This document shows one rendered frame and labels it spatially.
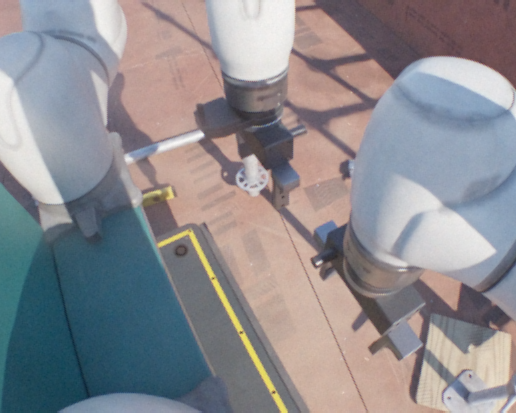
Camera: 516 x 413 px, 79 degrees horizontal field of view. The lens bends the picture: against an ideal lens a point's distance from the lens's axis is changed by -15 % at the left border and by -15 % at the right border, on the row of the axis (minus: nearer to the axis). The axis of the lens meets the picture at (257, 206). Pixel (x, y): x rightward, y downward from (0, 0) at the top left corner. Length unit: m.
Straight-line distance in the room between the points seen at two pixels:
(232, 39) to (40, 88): 0.23
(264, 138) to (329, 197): 0.96
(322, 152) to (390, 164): 1.39
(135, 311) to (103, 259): 0.10
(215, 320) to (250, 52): 0.65
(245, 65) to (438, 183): 0.29
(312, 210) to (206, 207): 0.41
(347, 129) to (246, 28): 1.35
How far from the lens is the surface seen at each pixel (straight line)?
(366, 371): 1.22
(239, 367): 0.87
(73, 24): 0.60
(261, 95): 0.47
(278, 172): 0.54
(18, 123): 0.48
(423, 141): 0.21
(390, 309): 0.40
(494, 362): 1.37
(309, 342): 1.21
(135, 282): 0.52
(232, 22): 0.41
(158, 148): 1.65
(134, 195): 0.58
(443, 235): 0.24
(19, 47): 0.50
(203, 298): 0.92
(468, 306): 1.40
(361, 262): 0.33
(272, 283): 1.26
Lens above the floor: 1.17
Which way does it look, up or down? 56 degrees down
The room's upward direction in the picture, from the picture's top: 5 degrees counter-clockwise
